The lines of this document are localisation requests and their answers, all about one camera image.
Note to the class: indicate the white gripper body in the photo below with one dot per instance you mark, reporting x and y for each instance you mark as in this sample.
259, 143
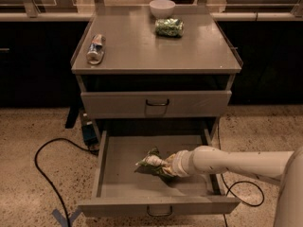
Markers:
181, 163

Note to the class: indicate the white bowl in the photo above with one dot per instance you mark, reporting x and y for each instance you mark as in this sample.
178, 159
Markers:
162, 9

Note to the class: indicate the black upper drawer handle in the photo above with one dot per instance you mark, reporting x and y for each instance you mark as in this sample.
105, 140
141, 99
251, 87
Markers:
156, 103

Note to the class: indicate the closed grey upper drawer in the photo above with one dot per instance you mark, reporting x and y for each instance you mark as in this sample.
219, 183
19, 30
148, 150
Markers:
183, 104

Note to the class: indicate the crushed plastic water bottle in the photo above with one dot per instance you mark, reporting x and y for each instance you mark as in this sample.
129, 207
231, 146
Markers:
95, 52

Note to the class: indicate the grey drawer cabinet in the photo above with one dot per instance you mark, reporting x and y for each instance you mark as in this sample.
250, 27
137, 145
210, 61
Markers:
136, 59

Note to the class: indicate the blue power adapter box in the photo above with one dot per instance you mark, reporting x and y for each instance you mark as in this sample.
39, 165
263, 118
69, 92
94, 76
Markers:
89, 135

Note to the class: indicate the green jalapeno chip bag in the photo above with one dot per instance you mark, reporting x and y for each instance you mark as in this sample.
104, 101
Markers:
155, 161

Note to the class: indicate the black drawer handle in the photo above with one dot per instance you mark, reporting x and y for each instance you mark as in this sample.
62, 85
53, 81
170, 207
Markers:
159, 211
156, 103

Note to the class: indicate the black middle drawer handle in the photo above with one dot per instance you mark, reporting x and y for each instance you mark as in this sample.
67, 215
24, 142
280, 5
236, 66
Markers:
159, 211

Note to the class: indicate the blue tape cross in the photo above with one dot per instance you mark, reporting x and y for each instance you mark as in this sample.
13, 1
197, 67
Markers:
62, 220

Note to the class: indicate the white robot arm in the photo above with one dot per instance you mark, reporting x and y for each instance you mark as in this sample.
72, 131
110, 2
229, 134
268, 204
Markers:
282, 168

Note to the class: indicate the open grey middle drawer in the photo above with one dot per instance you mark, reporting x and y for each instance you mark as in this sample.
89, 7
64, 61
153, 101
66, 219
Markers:
121, 188

